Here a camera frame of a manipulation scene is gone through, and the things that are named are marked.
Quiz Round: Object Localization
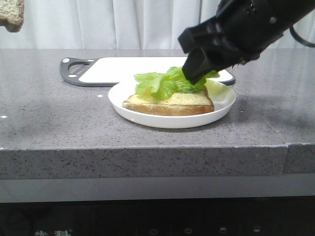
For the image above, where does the toasted bread slice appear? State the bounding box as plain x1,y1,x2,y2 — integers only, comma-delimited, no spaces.
122,89,215,116
0,0,25,33

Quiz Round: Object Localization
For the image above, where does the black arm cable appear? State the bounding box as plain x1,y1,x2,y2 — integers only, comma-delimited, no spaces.
289,24,315,48

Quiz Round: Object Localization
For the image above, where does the white curtain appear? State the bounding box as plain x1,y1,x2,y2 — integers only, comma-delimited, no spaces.
0,0,315,50

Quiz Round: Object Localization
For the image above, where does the black appliance control panel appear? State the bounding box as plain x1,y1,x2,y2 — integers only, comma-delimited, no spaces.
0,196,315,236

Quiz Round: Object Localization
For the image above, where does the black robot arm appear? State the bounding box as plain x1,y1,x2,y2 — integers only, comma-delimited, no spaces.
178,0,315,84

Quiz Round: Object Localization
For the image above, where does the white black cutting board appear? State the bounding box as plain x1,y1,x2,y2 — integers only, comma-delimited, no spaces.
59,57,236,87

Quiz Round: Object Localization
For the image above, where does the green lettuce leaf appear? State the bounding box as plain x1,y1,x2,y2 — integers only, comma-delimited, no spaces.
134,67,220,100

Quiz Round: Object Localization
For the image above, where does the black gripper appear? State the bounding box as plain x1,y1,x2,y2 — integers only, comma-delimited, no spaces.
178,4,283,85

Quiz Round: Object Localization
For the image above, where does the white round plate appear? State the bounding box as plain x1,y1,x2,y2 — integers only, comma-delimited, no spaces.
108,79,236,129

